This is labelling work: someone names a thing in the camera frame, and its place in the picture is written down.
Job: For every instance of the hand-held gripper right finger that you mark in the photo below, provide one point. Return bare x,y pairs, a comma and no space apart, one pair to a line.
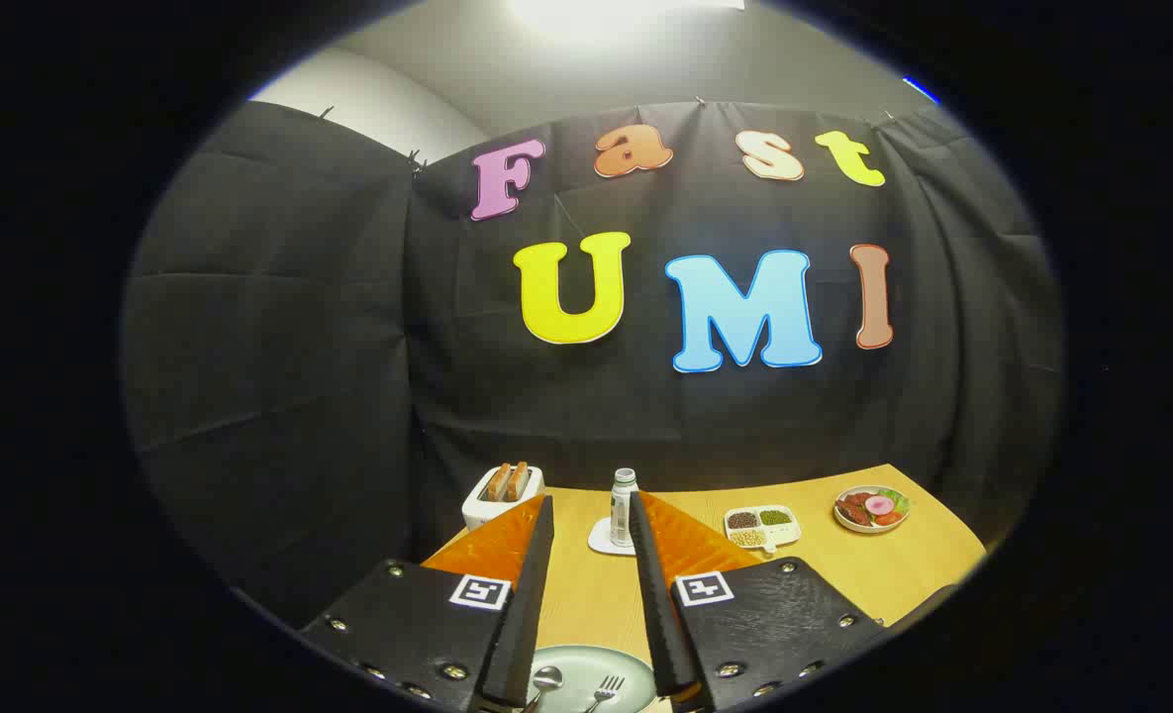
660,614

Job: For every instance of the small white drink bottle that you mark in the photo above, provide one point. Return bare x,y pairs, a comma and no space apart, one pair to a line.
623,510

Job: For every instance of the white plate with food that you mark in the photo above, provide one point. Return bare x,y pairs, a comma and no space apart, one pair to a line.
868,510

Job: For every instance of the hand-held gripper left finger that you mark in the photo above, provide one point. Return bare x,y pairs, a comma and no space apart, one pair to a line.
527,614

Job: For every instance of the toasted bread slice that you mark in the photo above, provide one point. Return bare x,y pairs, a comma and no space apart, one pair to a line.
498,482
518,480

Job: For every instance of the pale green plate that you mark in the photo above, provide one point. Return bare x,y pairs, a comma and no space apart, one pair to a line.
586,663

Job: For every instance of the white square coaster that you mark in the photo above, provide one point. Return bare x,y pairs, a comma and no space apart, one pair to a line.
601,540

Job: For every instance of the silver metal spoon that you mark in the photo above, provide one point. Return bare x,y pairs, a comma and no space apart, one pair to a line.
546,679

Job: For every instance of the white toaster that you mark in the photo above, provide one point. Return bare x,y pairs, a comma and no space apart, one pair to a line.
482,513

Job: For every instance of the white divided dish with beans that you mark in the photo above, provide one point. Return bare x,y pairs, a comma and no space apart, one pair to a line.
784,530

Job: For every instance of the ceiling light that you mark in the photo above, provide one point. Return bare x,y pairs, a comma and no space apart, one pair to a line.
616,15

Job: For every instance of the silver metal fork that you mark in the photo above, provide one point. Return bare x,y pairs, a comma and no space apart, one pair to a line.
606,688

